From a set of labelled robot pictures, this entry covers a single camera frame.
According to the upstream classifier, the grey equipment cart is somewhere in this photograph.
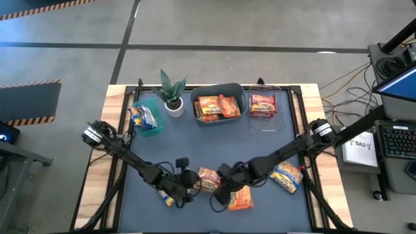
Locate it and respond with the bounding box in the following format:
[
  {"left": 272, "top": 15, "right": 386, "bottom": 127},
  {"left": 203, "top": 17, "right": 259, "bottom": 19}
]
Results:
[{"left": 367, "top": 42, "right": 416, "bottom": 121}]

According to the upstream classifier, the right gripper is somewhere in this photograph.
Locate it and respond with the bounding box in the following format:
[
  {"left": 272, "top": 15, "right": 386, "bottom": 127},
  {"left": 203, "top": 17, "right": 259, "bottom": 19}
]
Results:
[{"left": 213, "top": 168, "right": 253, "bottom": 205}]

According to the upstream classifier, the computer monitor with blue screen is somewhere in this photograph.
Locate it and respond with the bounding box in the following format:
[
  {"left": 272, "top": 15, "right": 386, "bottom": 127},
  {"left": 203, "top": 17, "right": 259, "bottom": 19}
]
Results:
[{"left": 372, "top": 63, "right": 416, "bottom": 103}]

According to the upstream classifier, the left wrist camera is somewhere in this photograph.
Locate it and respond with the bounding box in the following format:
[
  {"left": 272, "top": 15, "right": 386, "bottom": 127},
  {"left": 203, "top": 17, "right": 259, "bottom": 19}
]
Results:
[{"left": 175, "top": 157, "right": 190, "bottom": 170}]

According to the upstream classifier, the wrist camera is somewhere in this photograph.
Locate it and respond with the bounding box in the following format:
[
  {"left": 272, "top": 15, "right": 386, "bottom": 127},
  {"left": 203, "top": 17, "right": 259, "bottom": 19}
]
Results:
[
  {"left": 175, "top": 157, "right": 190, "bottom": 170},
  {"left": 216, "top": 162, "right": 233, "bottom": 176}
]

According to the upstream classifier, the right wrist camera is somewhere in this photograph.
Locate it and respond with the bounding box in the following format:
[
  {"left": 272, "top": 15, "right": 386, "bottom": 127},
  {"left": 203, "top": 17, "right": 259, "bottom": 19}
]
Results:
[{"left": 216, "top": 162, "right": 233, "bottom": 176}]

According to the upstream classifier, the white paper sign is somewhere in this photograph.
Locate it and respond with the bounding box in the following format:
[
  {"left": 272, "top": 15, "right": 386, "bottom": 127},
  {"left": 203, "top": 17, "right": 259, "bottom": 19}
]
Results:
[{"left": 341, "top": 131, "right": 380, "bottom": 168}]

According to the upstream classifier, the black backlit keyboard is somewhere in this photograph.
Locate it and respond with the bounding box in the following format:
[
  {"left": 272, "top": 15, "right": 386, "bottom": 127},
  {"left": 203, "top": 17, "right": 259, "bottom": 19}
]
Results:
[{"left": 378, "top": 125, "right": 416, "bottom": 160}]

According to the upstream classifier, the grey-blue plastic bin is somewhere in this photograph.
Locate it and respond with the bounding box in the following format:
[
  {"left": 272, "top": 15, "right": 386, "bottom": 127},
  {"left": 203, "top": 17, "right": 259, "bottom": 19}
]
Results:
[{"left": 190, "top": 83, "right": 248, "bottom": 127}]

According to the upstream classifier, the dark smartphone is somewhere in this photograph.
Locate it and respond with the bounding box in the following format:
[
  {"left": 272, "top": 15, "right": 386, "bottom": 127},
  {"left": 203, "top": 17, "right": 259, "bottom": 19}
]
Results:
[{"left": 404, "top": 161, "right": 416, "bottom": 181}]

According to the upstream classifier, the black monitor pole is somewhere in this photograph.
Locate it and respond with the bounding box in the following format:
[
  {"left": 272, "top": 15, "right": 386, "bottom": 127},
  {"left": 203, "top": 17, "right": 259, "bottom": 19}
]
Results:
[{"left": 380, "top": 27, "right": 416, "bottom": 55}]

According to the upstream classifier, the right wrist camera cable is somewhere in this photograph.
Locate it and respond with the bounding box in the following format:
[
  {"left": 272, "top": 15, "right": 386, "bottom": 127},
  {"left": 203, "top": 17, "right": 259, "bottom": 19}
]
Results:
[{"left": 209, "top": 191, "right": 230, "bottom": 214}]

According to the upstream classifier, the orange chicken ramen pack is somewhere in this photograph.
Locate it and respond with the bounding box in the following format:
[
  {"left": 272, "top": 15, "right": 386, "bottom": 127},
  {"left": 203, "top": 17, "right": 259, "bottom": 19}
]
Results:
[
  {"left": 227, "top": 185, "right": 255, "bottom": 211},
  {"left": 194, "top": 100, "right": 220, "bottom": 124},
  {"left": 197, "top": 95, "right": 224, "bottom": 116}
]

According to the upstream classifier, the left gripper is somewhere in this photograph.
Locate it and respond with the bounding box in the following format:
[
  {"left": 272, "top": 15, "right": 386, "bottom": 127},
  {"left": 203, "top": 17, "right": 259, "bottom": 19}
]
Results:
[{"left": 162, "top": 170, "right": 205, "bottom": 202}]

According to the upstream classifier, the black aluminium rig frame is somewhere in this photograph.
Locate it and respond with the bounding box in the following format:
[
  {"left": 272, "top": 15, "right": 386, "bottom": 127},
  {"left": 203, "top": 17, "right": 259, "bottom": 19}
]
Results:
[{"left": 70, "top": 77, "right": 355, "bottom": 234}]

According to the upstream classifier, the black device with blue light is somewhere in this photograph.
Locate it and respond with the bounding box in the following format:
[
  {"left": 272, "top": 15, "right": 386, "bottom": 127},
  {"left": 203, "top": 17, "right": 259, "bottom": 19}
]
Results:
[{"left": 0, "top": 120, "right": 21, "bottom": 146}]

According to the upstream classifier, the teal plastic bin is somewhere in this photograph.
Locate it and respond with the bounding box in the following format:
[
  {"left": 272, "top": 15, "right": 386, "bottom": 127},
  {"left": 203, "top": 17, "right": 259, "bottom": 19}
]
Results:
[{"left": 131, "top": 97, "right": 166, "bottom": 137}]

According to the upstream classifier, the coiled black cable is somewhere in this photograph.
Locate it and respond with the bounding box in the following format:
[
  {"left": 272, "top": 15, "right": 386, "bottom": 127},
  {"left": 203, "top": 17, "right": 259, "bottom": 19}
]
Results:
[{"left": 376, "top": 57, "right": 407, "bottom": 77}]

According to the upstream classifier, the grey operator desk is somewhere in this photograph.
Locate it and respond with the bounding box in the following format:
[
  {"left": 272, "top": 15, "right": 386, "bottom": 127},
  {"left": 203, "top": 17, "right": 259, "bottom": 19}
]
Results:
[{"left": 334, "top": 118, "right": 416, "bottom": 196}]

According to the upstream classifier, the black hazard-striped floor mat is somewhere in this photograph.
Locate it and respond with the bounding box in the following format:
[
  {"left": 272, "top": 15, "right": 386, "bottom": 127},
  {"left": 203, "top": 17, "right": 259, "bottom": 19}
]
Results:
[{"left": 0, "top": 79, "right": 62, "bottom": 127}]

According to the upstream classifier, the grey metal side table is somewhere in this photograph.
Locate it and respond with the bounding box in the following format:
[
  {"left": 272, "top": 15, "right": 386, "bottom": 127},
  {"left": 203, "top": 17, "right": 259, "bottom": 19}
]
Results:
[{"left": 0, "top": 139, "right": 55, "bottom": 228}]

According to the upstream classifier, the red white packet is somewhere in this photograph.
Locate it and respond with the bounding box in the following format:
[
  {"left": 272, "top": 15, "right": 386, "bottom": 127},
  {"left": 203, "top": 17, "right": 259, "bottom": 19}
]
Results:
[{"left": 218, "top": 94, "right": 242, "bottom": 119}]

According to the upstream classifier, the clear plastic bin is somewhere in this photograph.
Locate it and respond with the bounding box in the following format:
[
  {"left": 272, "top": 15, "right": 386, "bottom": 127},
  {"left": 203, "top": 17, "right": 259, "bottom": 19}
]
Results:
[{"left": 248, "top": 84, "right": 287, "bottom": 133}]

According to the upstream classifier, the snake plant in white pot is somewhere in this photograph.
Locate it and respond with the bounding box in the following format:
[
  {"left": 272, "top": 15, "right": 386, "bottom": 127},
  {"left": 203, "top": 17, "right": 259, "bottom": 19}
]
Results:
[{"left": 151, "top": 68, "right": 189, "bottom": 118}]

